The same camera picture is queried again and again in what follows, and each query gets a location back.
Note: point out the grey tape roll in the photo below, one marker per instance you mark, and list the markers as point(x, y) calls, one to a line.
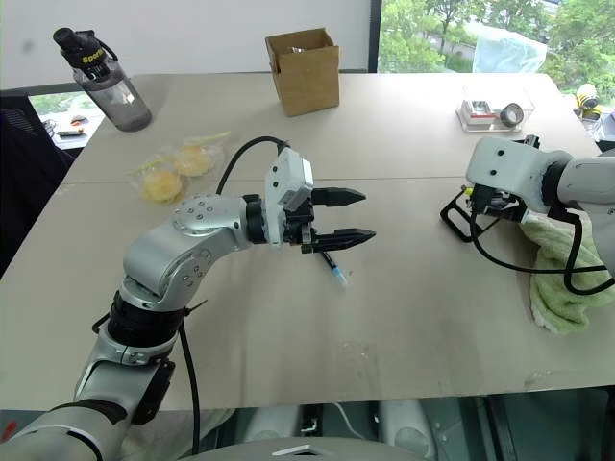
point(512, 115)

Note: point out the bagged yellow bun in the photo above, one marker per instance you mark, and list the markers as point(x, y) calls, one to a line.
point(162, 187)
point(193, 161)

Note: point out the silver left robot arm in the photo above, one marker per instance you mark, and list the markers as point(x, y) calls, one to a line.
point(158, 249)

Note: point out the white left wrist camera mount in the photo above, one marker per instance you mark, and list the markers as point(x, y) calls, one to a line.
point(288, 185)

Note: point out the clear plastic box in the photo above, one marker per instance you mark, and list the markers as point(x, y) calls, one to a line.
point(497, 108)

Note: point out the grey rounded shape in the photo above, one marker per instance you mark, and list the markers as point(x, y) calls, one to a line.
point(407, 428)
point(271, 426)

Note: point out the grey sports water bottle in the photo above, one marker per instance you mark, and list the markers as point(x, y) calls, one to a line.
point(115, 98)

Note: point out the small red white box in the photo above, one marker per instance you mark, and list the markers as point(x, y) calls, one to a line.
point(476, 113)

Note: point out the light green towel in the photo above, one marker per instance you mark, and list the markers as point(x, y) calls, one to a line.
point(557, 298)

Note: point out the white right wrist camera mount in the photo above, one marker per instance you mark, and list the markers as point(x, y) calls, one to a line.
point(509, 163)

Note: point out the brown cardboard box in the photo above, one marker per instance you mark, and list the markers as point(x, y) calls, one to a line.
point(307, 77)

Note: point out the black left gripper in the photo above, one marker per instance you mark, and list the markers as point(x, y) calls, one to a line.
point(299, 225)

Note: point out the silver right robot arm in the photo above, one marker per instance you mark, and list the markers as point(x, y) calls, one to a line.
point(591, 177)

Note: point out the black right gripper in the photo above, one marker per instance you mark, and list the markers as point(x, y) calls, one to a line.
point(495, 201)

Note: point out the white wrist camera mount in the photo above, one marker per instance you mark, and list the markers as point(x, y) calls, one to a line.
point(509, 163)
point(288, 185)

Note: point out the small black grey object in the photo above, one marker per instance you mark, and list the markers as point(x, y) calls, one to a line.
point(531, 141)

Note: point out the yellow black object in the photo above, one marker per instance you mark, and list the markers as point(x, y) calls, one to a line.
point(588, 99)

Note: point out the black pen blue cap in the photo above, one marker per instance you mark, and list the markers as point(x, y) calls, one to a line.
point(334, 270)

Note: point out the light blue plastic bag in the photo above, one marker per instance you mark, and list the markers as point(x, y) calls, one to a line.
point(509, 48)

